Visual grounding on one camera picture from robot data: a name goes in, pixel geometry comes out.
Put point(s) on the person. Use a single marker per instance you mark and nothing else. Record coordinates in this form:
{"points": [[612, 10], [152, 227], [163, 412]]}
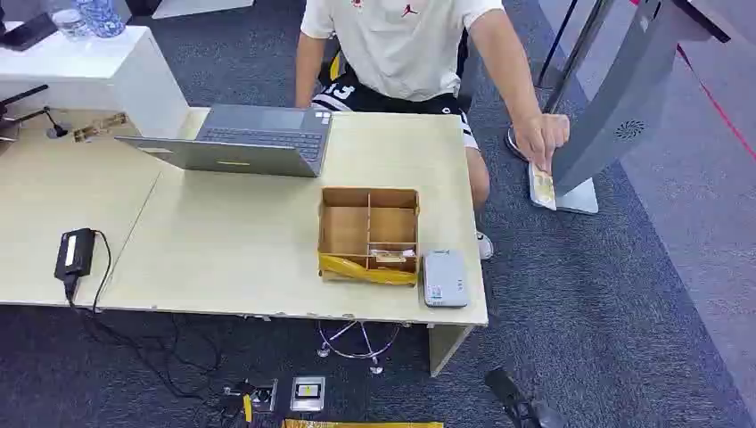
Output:
{"points": [[401, 53]]}

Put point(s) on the grey kiosk stand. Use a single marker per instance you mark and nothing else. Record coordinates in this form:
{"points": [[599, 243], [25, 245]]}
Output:
{"points": [[620, 100]]}

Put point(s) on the white kiosk base plate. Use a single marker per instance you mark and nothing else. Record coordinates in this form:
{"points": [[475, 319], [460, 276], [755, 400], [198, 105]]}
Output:
{"points": [[579, 200]]}

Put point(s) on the floor socket with plugs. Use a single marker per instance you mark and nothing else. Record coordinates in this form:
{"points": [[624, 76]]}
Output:
{"points": [[260, 397]]}

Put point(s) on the card in wooden box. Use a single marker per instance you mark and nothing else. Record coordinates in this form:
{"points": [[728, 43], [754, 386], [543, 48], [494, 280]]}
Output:
{"points": [[390, 255]]}

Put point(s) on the person's white shoe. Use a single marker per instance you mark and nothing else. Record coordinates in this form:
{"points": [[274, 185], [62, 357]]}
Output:
{"points": [[485, 245]]}

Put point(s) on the gold patterned strip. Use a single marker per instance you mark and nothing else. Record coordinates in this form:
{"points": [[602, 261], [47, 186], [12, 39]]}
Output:
{"points": [[100, 127]]}

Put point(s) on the yellow tape strip on box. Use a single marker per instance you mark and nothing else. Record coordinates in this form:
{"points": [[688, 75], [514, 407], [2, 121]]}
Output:
{"points": [[360, 270]]}

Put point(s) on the silver floor socket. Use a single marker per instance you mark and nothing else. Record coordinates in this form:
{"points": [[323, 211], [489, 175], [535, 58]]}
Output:
{"points": [[308, 393]]}

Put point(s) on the pale printed card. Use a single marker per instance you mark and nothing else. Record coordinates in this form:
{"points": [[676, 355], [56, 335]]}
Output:
{"points": [[543, 189]]}

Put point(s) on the black pole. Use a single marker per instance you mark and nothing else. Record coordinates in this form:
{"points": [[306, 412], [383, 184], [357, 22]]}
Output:
{"points": [[557, 44]]}

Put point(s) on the yellow floor strip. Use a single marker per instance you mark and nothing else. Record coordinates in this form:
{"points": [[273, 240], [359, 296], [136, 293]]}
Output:
{"points": [[363, 424]]}

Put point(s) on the black flat device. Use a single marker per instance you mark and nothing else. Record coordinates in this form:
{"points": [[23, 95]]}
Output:
{"points": [[26, 32]]}

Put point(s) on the black power adapter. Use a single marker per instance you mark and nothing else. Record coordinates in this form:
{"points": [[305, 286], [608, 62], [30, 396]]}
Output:
{"points": [[75, 253]]}

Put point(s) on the grey laptop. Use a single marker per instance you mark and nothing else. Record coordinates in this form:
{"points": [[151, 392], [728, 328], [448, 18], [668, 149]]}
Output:
{"points": [[260, 139]]}

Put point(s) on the clear glass cup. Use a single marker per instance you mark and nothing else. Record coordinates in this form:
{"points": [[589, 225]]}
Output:
{"points": [[71, 25]]}

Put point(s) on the white cabinet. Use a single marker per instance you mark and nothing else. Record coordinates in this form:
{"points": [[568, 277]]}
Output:
{"points": [[88, 71]]}

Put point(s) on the desk side panel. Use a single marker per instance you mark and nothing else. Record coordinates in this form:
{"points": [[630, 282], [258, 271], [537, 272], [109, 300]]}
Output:
{"points": [[446, 348]]}

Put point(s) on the patterned blue water bottle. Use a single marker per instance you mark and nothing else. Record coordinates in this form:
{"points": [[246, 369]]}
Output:
{"points": [[101, 16]]}

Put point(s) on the person's left hand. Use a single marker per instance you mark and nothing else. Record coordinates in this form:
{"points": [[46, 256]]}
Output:
{"points": [[540, 139]]}

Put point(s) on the wooden compartment box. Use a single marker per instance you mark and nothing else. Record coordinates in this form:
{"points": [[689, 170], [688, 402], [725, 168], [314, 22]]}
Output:
{"points": [[345, 227]]}

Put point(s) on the white card reader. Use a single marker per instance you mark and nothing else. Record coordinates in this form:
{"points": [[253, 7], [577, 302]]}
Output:
{"points": [[445, 277]]}

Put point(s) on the black desk microphone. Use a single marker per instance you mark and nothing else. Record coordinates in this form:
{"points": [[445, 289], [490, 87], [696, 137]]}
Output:
{"points": [[56, 129]]}

